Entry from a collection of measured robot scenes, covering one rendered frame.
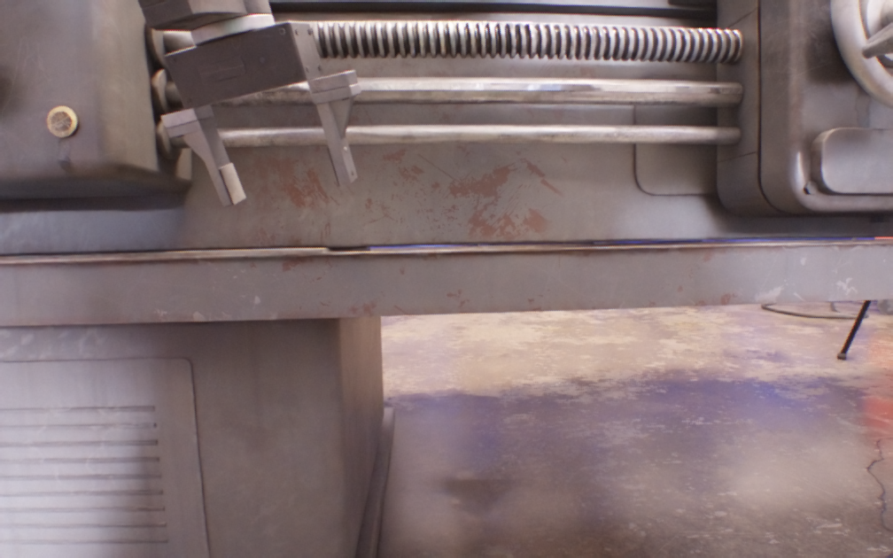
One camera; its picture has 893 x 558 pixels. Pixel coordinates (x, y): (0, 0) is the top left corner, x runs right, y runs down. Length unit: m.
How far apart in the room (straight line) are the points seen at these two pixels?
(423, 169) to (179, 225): 0.34
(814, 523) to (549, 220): 0.68
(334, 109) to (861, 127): 0.57
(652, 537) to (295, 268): 0.69
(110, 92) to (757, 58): 0.72
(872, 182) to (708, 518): 0.58
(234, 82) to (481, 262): 0.29
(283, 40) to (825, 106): 0.56
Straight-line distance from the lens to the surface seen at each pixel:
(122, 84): 0.58
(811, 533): 0.98
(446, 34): 0.59
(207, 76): 0.50
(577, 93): 0.60
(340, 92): 0.45
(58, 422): 0.74
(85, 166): 0.57
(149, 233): 0.73
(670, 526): 0.91
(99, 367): 0.69
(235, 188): 0.54
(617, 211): 0.69
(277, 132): 0.58
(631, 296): 0.50
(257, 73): 0.47
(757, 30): 0.70
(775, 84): 0.65
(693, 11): 0.79
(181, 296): 0.51
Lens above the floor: 0.47
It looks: 4 degrees down
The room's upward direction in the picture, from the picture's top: 1 degrees counter-clockwise
